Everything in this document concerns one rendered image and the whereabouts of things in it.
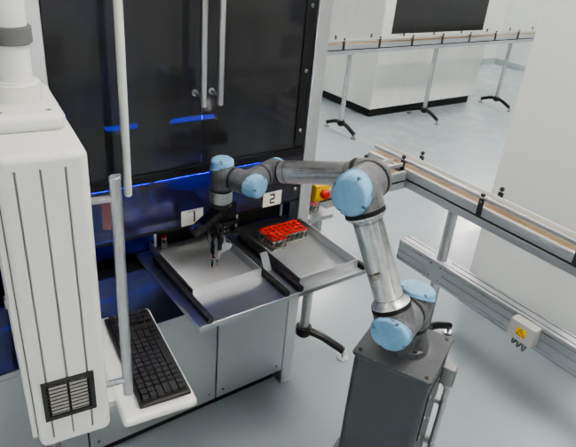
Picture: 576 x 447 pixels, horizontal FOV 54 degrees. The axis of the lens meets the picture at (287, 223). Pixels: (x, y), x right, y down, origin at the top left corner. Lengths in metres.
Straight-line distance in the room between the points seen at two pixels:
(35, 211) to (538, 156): 2.52
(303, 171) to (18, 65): 0.86
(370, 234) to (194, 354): 1.09
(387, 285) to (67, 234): 0.86
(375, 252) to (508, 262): 1.88
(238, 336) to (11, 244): 1.42
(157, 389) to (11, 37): 0.93
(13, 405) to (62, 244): 1.05
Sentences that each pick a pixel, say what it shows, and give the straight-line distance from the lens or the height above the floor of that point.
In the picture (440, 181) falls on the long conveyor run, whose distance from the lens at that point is 2.82.
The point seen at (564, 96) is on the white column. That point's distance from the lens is 3.07.
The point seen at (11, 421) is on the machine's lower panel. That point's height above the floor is 0.39.
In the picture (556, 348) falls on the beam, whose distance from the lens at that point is 2.67.
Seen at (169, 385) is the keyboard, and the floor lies 0.83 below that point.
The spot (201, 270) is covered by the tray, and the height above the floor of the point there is 0.88.
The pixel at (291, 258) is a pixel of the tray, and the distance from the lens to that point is 2.08.
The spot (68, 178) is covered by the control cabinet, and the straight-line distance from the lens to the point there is 1.18.
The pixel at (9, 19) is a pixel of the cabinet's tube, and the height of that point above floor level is 1.75.
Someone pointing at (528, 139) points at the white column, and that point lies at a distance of 3.19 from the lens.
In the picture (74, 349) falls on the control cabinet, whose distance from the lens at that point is 1.40.
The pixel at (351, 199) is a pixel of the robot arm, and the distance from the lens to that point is 1.52.
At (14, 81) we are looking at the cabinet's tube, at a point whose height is 1.63.
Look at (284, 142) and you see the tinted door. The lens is 2.14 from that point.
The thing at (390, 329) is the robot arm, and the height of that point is 0.98.
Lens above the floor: 1.97
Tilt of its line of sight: 28 degrees down
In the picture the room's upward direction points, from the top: 5 degrees clockwise
